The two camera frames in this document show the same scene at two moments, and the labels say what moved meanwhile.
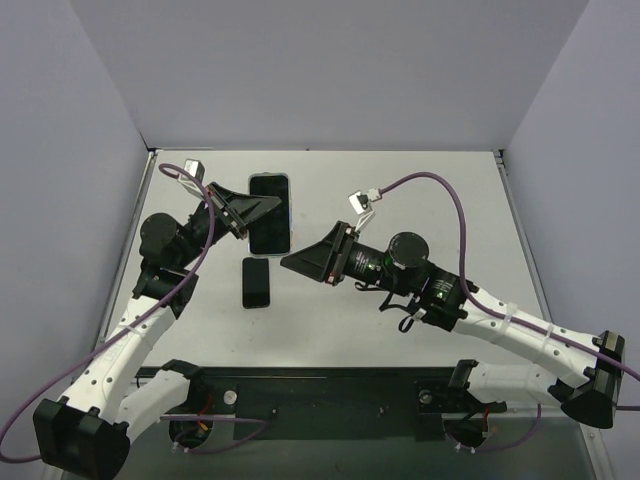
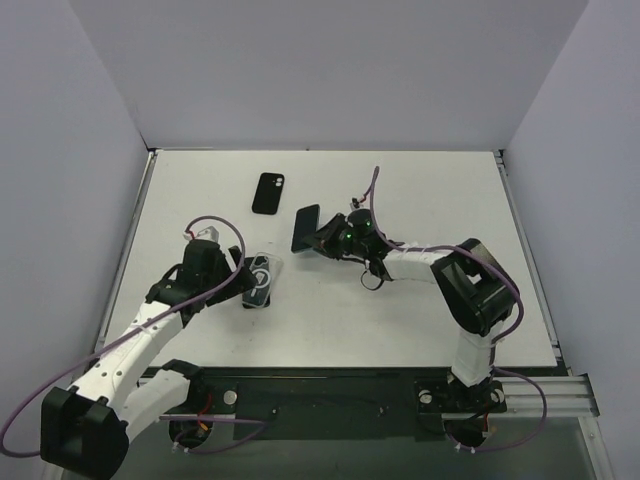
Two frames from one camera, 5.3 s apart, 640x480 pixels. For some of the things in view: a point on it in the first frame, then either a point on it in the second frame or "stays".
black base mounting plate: x=333 y=403 stays
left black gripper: x=225 y=211 to x=239 y=279
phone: x=270 y=234 to x=306 y=223
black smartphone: x=255 y=283 stays
